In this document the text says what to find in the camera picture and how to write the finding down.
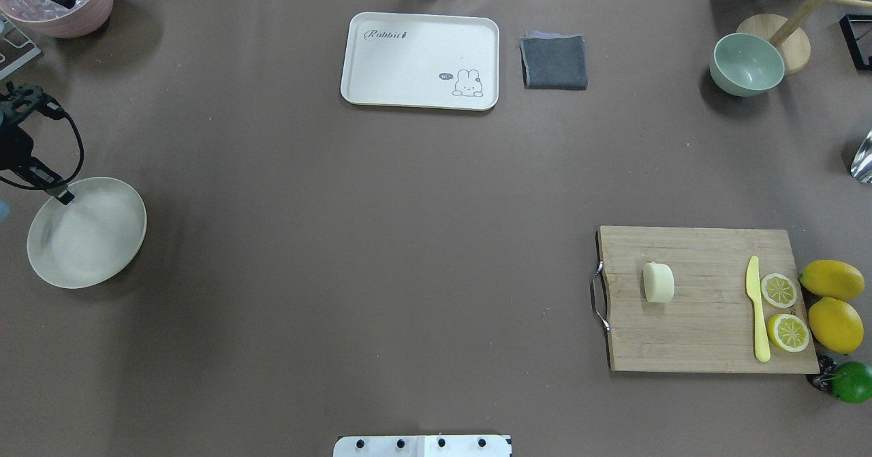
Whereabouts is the whole yellow lemon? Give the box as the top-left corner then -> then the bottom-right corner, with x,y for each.
798,259 -> 865,302
807,298 -> 864,355

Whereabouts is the green lime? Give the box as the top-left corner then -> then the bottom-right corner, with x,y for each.
831,362 -> 871,404

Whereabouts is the yellow plastic knife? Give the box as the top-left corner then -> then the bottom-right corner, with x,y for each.
745,255 -> 771,363

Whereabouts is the lemon half near knife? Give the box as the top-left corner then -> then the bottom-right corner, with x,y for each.
766,313 -> 811,353

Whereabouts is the pink bowl with ice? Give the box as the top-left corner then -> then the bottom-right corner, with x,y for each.
0,0 -> 114,39

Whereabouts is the cream rabbit tray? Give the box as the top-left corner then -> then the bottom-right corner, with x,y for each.
340,12 -> 499,110

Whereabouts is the wooden cup stand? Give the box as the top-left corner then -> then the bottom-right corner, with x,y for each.
736,0 -> 870,76

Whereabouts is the metal glass rack tray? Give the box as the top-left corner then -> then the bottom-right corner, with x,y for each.
839,14 -> 871,72

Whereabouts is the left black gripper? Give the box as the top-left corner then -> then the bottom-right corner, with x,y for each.
1,84 -> 75,205

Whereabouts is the grey folded cloth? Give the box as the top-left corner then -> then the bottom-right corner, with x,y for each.
520,31 -> 589,91

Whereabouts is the metal ice scoop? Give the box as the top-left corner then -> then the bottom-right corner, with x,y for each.
848,131 -> 872,184

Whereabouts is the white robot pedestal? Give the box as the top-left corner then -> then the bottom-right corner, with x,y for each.
332,433 -> 513,456

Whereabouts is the wooden cutting board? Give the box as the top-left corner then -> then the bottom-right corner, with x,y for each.
591,226 -> 818,374

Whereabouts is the cream round plate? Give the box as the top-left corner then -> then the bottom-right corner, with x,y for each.
26,177 -> 147,289

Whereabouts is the white cup rack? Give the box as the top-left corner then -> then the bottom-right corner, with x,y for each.
1,14 -> 42,80

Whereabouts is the lemon half far side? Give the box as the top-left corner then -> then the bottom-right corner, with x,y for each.
760,273 -> 800,309

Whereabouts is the light green bowl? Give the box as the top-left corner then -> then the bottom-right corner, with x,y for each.
709,33 -> 787,97

